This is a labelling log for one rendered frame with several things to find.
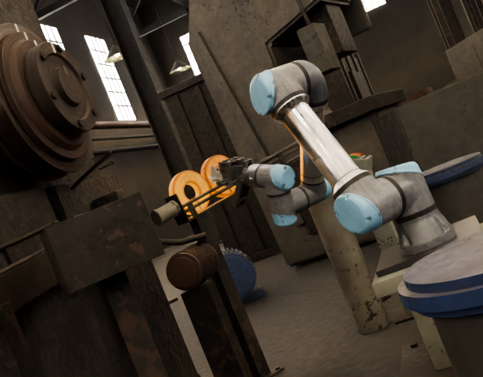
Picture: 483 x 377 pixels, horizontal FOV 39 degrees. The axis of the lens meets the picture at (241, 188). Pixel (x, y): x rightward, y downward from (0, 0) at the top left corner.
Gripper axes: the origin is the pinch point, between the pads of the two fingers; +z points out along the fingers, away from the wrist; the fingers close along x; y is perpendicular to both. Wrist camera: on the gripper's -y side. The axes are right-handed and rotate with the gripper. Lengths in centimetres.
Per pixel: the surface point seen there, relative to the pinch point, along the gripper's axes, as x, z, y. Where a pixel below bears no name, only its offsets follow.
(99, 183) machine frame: 25.9, 29.0, 4.8
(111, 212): 74, -56, 17
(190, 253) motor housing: 18.2, -3.8, -19.6
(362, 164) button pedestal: -41, -31, -5
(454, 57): -398, 133, -12
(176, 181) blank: 3.7, 15.2, -0.3
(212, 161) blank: -14.5, 15.7, 2.1
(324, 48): -184, 96, 26
